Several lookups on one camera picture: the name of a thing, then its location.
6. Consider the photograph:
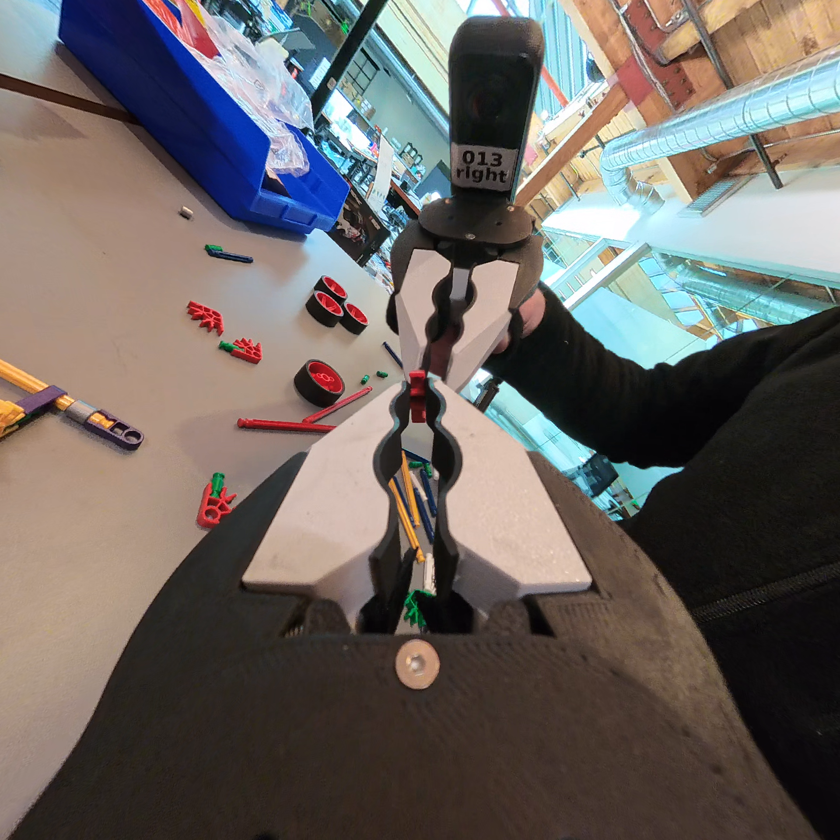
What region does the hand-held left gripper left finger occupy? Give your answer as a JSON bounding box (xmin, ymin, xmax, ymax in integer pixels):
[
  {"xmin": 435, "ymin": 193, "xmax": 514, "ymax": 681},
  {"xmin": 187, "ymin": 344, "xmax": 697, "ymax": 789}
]
[{"xmin": 241, "ymin": 384, "xmax": 414, "ymax": 634}]

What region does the clear plastic bag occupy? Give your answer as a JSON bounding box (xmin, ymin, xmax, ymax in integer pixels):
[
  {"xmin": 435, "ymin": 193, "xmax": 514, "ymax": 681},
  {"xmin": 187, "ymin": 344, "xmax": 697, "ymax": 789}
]
[{"xmin": 197, "ymin": 13, "xmax": 315, "ymax": 175}]

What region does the purple rod-end connector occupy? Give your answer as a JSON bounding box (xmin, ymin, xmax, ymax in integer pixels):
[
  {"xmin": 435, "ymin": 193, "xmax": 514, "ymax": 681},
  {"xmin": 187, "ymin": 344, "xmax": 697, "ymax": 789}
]
[{"xmin": 84, "ymin": 413, "xmax": 145, "ymax": 452}]

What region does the silver ventilation duct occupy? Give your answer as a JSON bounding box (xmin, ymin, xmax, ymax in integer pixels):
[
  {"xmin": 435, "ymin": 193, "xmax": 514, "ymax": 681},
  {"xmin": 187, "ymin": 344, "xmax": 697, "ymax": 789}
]
[
  {"xmin": 650, "ymin": 252, "xmax": 834, "ymax": 329},
  {"xmin": 600, "ymin": 49, "xmax": 840, "ymax": 204}
]

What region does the blue plastic bin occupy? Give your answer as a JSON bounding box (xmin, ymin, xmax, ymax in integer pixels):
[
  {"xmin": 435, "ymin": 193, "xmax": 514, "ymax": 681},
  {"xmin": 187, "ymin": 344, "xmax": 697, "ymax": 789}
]
[{"xmin": 58, "ymin": 0, "xmax": 350, "ymax": 235}]

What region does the black printed toy box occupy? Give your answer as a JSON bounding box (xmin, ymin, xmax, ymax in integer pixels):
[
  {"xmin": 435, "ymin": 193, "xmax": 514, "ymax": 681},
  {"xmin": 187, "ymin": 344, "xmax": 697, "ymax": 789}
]
[{"xmin": 328, "ymin": 190, "xmax": 391, "ymax": 263}]

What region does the person's right forearm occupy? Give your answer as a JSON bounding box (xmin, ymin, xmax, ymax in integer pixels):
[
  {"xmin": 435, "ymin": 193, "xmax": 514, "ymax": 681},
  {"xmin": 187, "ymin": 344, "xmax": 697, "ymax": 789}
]
[{"xmin": 489, "ymin": 282, "xmax": 840, "ymax": 470}]

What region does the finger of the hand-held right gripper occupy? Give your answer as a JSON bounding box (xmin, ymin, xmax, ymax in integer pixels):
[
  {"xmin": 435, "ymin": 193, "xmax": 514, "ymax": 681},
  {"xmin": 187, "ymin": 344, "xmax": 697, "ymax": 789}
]
[
  {"xmin": 440, "ymin": 261, "xmax": 521, "ymax": 386},
  {"xmin": 395, "ymin": 248, "xmax": 452, "ymax": 382}
]

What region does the person's right hand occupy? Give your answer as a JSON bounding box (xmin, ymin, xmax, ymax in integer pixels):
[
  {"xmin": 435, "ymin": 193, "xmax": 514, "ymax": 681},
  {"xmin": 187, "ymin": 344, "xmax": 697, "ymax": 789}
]
[{"xmin": 492, "ymin": 285, "xmax": 547, "ymax": 358}]

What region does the black metal post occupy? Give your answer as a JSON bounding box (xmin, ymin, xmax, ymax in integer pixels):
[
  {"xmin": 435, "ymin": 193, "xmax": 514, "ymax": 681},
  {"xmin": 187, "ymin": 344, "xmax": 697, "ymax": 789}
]
[{"xmin": 308, "ymin": 0, "xmax": 388, "ymax": 119}]

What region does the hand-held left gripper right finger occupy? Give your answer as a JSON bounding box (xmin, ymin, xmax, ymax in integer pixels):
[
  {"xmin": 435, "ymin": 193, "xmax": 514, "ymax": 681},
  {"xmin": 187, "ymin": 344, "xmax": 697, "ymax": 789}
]
[{"xmin": 425, "ymin": 381, "xmax": 595, "ymax": 631}]

